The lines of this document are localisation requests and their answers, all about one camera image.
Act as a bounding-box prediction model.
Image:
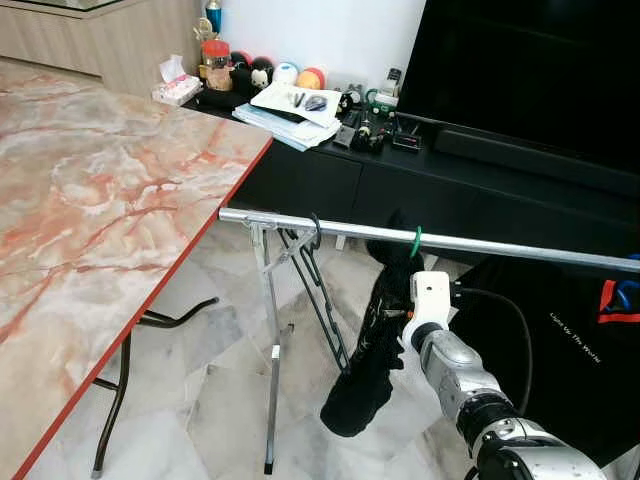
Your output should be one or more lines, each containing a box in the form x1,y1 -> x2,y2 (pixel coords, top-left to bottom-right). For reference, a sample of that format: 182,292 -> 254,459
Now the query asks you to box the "white round plush toy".
273,62 -> 301,87

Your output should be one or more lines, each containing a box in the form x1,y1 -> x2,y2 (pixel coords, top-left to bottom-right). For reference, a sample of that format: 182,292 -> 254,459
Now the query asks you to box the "light wooden cabinet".
0,0 -> 206,99

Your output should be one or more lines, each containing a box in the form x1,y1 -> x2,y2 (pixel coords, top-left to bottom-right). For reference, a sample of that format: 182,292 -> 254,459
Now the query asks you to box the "black flat television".
397,0 -> 640,176

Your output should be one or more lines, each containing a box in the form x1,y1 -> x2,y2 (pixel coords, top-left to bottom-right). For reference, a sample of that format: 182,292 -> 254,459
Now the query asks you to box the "stack of white papers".
232,82 -> 344,153

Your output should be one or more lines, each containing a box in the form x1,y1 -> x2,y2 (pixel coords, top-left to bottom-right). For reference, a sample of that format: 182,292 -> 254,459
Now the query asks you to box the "blue hook clothes hanger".
612,255 -> 640,311

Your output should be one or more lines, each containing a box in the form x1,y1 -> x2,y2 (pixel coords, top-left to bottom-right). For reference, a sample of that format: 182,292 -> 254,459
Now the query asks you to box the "orange round plush toy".
300,66 -> 327,91

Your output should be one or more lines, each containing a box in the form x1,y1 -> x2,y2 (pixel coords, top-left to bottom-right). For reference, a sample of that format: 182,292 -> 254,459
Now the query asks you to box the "black shirt green print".
320,210 -> 426,438

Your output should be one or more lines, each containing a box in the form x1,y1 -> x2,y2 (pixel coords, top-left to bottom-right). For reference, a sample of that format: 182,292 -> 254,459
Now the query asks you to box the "black round plush toy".
250,57 -> 276,93
229,52 -> 253,97

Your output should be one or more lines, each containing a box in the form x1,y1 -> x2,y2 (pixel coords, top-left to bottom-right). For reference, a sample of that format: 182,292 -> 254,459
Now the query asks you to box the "silver metal clothes rack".
218,207 -> 640,476

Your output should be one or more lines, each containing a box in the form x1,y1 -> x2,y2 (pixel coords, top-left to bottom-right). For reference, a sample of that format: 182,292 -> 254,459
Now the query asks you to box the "red-lidded clear jar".
200,38 -> 234,93

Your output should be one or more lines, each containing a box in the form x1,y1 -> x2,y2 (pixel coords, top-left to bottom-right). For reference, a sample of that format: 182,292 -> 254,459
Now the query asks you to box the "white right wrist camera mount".
402,271 -> 453,353

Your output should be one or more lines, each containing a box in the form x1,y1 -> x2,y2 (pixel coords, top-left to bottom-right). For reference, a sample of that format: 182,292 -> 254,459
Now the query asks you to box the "black soundbar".
435,128 -> 640,196

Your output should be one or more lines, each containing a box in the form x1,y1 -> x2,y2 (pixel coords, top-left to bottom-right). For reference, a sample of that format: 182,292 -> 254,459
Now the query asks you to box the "blue trophy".
205,0 -> 223,39

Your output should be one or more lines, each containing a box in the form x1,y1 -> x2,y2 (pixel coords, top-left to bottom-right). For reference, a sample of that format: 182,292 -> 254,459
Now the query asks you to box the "pink white tissue box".
152,55 -> 204,107

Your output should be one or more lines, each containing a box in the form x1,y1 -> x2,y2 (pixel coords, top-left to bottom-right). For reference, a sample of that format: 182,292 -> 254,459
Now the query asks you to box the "marble-top red-edged folding table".
0,58 -> 274,480

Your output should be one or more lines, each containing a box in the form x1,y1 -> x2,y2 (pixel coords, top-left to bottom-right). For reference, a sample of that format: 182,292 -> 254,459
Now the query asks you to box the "small black router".
390,115 -> 421,153

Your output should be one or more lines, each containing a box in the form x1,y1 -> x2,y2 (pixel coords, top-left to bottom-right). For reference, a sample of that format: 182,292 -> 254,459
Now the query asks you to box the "small clear bottle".
383,67 -> 403,109

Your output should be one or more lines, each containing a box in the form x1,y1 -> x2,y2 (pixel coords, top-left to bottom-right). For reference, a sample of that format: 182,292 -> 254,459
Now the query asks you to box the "black T-shirt white text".
450,255 -> 640,471

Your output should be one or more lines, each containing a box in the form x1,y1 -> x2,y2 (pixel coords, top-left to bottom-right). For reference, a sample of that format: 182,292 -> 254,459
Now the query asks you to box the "black wire clothes hanger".
283,212 -> 351,373

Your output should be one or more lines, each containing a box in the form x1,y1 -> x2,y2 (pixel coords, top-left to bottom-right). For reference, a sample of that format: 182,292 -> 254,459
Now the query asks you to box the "black TV console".
185,88 -> 640,263

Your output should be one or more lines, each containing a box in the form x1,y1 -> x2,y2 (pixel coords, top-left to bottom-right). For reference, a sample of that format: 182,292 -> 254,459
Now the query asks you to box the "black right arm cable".
450,287 -> 534,416

